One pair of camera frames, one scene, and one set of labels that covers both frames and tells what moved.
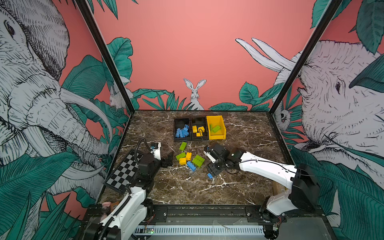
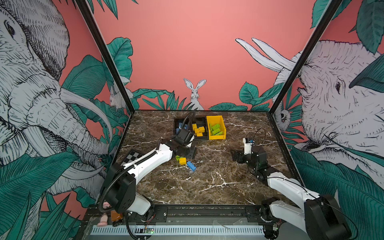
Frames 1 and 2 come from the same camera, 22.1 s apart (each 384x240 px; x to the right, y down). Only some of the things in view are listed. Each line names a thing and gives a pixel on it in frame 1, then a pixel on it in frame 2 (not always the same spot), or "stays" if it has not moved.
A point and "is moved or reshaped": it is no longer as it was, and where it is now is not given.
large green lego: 198,160 → 216,127
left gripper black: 169,159 → 192,152
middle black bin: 199,122 stays
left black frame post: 122,86 stays
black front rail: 302,214 stays
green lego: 183,146 is moved or reshaped
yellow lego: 182,161 stays
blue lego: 191,166 stays
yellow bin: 215,120 stays
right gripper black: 212,169 → 238,153
